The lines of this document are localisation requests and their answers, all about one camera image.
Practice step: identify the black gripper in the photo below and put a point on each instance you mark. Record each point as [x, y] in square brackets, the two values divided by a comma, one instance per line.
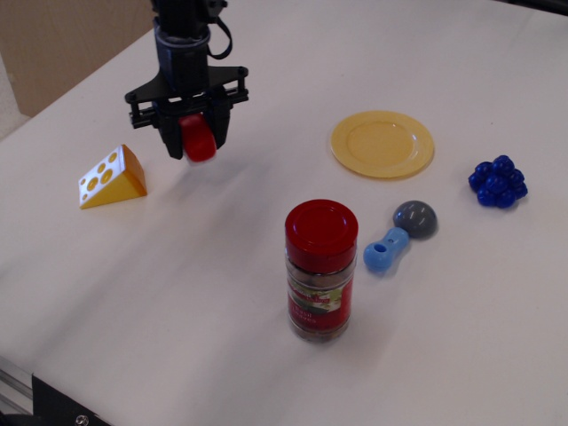
[187, 84]

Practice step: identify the red toy sushi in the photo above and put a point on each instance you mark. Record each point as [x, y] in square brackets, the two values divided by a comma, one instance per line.
[198, 141]

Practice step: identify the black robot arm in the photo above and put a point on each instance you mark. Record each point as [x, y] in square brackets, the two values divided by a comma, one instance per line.
[190, 19]

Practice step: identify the yellow plastic plate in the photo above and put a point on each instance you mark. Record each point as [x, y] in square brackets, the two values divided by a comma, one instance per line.
[382, 144]

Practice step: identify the yellow toy cheese wedge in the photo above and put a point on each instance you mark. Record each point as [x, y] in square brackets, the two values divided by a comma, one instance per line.
[117, 177]

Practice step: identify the red lid spice jar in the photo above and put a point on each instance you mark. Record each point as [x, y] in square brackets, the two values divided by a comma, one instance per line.
[320, 258]

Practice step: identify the blue grey toy scoop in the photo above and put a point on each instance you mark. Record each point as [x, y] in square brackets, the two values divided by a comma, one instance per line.
[412, 220]

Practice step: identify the blue toy grapes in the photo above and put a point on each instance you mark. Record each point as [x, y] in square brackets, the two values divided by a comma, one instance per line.
[498, 184]

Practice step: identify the black corner bracket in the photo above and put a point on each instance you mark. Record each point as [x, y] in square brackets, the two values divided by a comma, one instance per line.
[53, 407]

